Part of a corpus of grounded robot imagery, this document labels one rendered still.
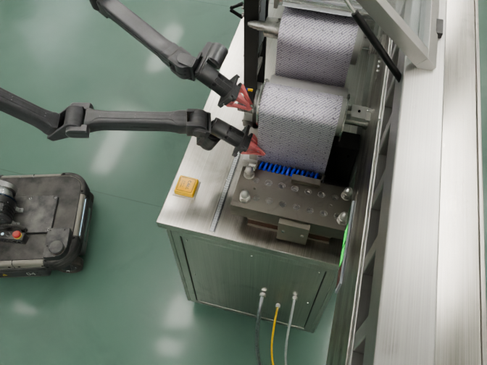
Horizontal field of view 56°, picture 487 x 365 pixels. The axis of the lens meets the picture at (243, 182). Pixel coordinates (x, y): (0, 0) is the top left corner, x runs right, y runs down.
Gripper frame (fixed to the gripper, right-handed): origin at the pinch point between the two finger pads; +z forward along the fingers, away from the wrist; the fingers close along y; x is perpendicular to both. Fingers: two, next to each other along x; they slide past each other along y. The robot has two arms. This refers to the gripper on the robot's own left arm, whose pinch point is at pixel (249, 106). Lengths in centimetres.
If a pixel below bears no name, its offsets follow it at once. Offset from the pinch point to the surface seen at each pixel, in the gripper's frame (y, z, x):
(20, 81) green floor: -94, -68, -214
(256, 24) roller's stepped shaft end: -25.1, -9.8, 6.4
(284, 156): 5.8, 19.5, -2.8
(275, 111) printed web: 4.6, 3.6, 9.7
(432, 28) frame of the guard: 9, 4, 61
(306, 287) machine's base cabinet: 32, 61, -27
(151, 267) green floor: 16, 38, -127
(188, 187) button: 16.2, 4.8, -35.0
